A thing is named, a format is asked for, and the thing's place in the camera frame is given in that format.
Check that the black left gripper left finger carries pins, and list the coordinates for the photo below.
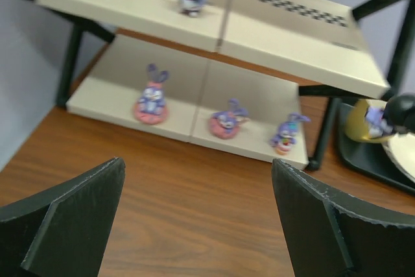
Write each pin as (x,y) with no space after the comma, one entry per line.
(63,230)

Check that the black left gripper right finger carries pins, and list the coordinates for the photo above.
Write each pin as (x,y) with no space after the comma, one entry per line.
(331,233)

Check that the yellow ceramic mug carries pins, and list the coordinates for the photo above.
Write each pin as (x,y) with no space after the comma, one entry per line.
(365,122)

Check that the purple bunny holding cake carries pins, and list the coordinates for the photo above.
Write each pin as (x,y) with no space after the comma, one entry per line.
(285,137)

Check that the black plastic tray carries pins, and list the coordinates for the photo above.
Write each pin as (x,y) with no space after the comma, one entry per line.
(369,159)

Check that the striped rim dinner plate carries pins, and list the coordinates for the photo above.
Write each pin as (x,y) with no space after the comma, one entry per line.
(400,150)

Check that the purple bunny with pink bow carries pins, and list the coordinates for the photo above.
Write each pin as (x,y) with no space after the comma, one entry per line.
(151,107)

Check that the beige black three-tier shelf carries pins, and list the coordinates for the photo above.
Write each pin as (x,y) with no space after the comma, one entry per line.
(276,57)

